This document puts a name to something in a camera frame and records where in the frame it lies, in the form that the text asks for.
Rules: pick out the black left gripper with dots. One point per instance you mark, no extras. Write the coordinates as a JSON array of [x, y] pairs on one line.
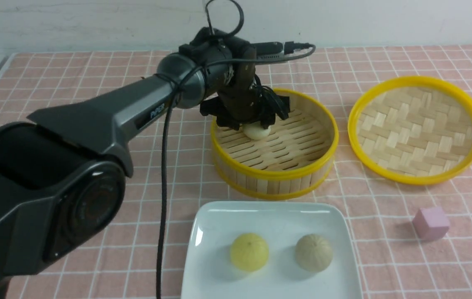
[[230, 93]]

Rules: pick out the white steamed bun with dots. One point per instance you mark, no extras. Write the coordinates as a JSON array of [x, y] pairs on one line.
[[255, 131]]

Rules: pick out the yellow steamed bun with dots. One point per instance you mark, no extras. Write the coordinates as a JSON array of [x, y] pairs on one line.
[[249, 252]]

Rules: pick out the beige steamed bun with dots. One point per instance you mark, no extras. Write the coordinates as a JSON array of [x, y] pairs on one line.
[[313, 253]]

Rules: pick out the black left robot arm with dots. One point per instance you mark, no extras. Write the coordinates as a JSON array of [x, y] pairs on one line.
[[63, 172]]

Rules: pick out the white square plate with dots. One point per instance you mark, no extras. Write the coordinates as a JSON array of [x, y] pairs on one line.
[[208, 273]]

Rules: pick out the yellow rimmed bamboo steamer basket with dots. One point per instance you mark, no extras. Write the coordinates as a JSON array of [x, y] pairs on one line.
[[293, 160]]

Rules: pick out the yellow rimmed woven steamer lid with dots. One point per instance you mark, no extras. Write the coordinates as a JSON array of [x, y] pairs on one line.
[[415, 130]]

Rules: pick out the pink cube block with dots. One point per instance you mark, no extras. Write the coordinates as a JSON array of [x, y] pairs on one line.
[[431, 224]]

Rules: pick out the pink checkered tablecloth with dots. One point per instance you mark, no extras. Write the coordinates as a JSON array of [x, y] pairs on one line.
[[393, 262]]

